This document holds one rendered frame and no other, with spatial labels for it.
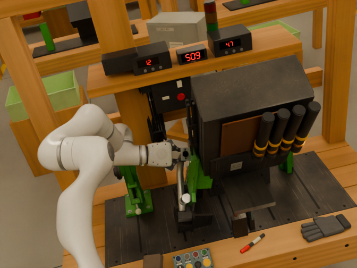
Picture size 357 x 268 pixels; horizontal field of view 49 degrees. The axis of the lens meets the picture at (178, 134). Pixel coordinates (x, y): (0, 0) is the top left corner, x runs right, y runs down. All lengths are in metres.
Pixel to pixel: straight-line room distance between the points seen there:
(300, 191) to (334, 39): 0.70
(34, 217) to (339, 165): 2.50
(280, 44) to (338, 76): 0.43
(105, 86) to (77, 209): 0.63
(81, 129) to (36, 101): 0.58
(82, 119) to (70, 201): 0.26
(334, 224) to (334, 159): 0.48
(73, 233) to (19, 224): 2.49
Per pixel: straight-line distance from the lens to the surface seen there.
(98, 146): 1.14
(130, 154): 1.59
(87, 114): 1.25
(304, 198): 1.88
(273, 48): 1.69
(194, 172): 1.58
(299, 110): 1.23
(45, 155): 1.20
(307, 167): 2.04
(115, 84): 1.61
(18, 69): 1.75
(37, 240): 3.39
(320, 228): 1.73
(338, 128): 2.20
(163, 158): 1.62
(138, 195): 1.87
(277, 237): 1.72
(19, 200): 3.86
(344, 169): 2.08
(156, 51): 1.62
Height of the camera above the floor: 2.20
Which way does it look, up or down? 33 degrees down
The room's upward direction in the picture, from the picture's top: 11 degrees counter-clockwise
